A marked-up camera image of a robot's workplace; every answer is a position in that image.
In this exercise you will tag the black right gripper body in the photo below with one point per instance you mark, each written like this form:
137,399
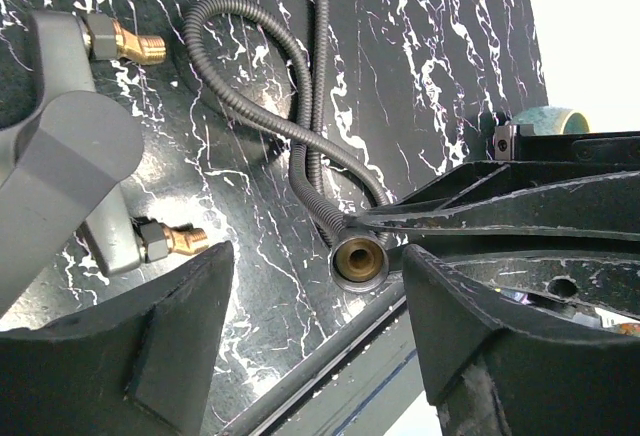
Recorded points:
519,142

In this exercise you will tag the teal ceramic mug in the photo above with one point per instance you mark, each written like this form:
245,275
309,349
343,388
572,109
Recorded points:
553,120

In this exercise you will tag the grey faucet with brass fittings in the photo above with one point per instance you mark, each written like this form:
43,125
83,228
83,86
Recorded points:
62,166

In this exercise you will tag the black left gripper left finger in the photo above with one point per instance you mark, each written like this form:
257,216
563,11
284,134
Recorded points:
140,363

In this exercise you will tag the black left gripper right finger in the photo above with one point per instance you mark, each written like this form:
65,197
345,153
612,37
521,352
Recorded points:
493,366

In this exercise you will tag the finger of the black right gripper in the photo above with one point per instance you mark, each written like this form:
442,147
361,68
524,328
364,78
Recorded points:
605,278
556,199

